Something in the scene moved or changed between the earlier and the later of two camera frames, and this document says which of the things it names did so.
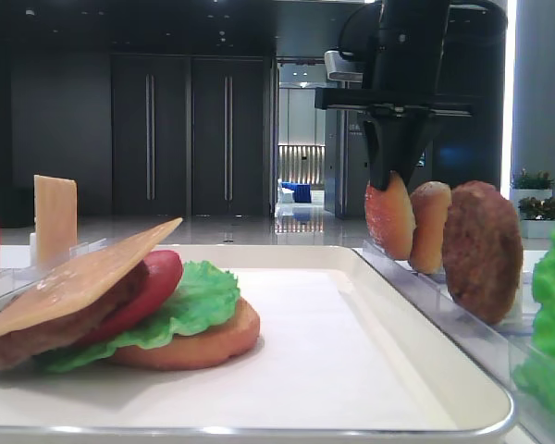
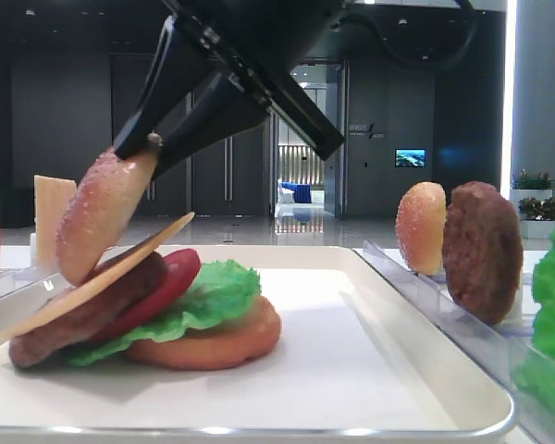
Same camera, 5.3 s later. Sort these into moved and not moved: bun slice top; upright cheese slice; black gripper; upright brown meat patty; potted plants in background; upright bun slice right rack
Moved: black gripper; bun slice top
Not moved: upright bun slice right rack; upright brown meat patty; upright cheese slice; potted plants in background
